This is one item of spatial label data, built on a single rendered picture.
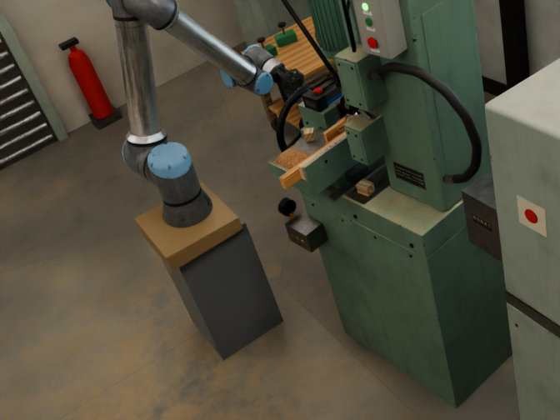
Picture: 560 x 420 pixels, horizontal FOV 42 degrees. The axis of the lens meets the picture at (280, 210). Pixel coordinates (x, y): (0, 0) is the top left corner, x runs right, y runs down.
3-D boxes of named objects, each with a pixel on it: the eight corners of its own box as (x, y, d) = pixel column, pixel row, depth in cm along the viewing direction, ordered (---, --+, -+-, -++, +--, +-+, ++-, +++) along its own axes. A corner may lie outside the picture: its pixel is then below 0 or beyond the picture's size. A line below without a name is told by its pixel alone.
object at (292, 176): (420, 89, 246) (418, 78, 243) (424, 90, 244) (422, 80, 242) (282, 187, 223) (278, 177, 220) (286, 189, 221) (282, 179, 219)
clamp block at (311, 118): (333, 106, 259) (327, 84, 253) (359, 115, 249) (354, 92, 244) (302, 127, 253) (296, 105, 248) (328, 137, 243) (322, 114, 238)
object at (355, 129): (373, 143, 217) (365, 109, 210) (390, 150, 212) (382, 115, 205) (351, 160, 213) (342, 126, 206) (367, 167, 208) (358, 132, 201)
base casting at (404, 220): (390, 128, 267) (386, 107, 261) (522, 177, 226) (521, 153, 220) (299, 194, 250) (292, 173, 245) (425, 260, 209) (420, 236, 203)
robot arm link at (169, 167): (175, 209, 262) (160, 171, 251) (151, 192, 274) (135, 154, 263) (208, 187, 268) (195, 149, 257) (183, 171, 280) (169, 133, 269)
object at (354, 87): (365, 90, 204) (354, 42, 196) (388, 97, 198) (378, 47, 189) (344, 104, 201) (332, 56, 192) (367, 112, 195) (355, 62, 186)
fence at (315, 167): (437, 86, 244) (435, 71, 241) (441, 87, 243) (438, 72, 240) (305, 181, 222) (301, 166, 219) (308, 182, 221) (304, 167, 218)
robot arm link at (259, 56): (240, 67, 297) (259, 57, 301) (260, 82, 291) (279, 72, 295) (239, 48, 289) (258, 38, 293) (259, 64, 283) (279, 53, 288)
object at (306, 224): (306, 227, 263) (300, 210, 258) (327, 240, 254) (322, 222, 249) (288, 240, 260) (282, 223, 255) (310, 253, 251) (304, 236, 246)
